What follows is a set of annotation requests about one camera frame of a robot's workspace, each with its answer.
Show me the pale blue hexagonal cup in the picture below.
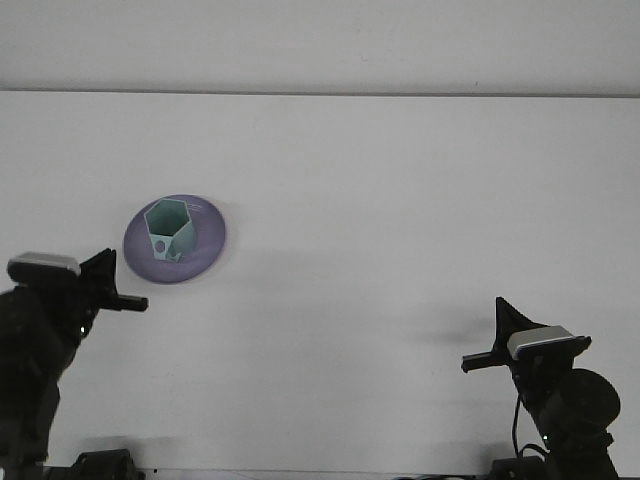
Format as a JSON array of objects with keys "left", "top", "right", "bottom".
[{"left": 143, "top": 197, "right": 197, "bottom": 263}]

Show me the pale purple round plate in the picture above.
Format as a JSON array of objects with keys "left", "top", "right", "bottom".
[{"left": 122, "top": 193, "right": 228, "bottom": 287}]

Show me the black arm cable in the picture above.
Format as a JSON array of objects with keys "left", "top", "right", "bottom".
[{"left": 510, "top": 392, "right": 551, "bottom": 459}]

